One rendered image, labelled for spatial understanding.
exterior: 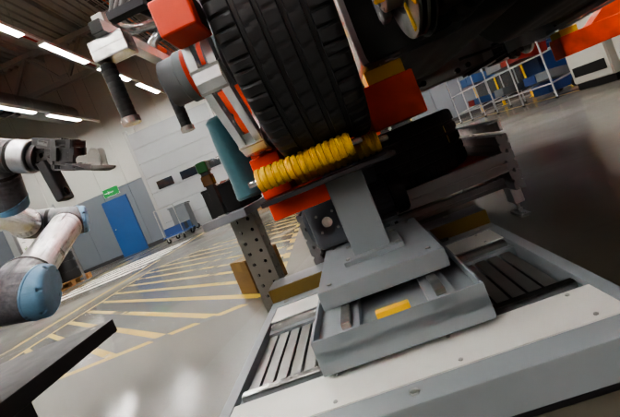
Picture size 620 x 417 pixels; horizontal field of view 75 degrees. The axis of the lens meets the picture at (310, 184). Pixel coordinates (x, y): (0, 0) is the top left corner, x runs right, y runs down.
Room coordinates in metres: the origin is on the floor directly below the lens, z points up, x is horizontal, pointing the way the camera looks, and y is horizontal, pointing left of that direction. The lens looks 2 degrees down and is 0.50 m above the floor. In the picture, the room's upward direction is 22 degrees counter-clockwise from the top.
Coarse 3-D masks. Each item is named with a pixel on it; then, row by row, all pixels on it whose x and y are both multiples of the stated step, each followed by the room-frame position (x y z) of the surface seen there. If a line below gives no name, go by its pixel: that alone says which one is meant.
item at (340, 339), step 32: (448, 256) 1.02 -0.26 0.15; (416, 288) 0.91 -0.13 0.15; (448, 288) 0.79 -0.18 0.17; (480, 288) 0.76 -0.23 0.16; (320, 320) 0.94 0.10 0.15; (352, 320) 0.82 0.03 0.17; (384, 320) 0.78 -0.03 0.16; (416, 320) 0.77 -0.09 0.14; (448, 320) 0.77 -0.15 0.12; (480, 320) 0.76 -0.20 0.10; (320, 352) 0.80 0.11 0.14; (352, 352) 0.79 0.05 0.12; (384, 352) 0.78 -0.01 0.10
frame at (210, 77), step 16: (192, 48) 0.85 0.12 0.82; (208, 48) 0.83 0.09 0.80; (192, 64) 0.83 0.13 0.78; (208, 64) 0.83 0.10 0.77; (208, 80) 0.83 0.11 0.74; (224, 80) 0.84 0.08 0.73; (208, 96) 0.86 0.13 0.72; (240, 96) 0.91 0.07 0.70; (224, 112) 0.90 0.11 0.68; (240, 112) 0.90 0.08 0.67; (240, 128) 0.98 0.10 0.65; (256, 128) 0.95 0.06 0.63; (240, 144) 0.96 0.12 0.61; (256, 144) 0.97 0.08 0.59; (272, 144) 1.07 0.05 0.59
